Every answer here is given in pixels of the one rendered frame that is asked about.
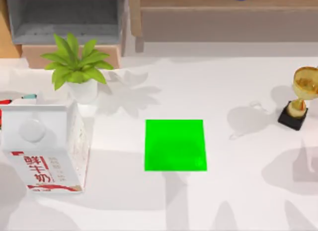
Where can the gold trophy on black base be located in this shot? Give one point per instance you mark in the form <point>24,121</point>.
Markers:
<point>301,92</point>

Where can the flat green square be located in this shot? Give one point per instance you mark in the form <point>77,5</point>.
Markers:
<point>175,145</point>

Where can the pale wooden drawer front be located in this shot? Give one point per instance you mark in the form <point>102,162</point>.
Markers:
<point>69,54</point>

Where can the wooden open shelf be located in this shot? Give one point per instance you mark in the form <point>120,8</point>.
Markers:
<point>223,20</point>

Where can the green plant in white pot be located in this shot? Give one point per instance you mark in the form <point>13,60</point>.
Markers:
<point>74,67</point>

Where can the red and white box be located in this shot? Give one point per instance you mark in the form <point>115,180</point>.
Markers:
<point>15,99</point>

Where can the wooden cupboard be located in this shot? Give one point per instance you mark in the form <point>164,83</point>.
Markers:
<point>8,37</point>

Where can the white milk carton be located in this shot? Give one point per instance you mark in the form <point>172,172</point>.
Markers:
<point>47,146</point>

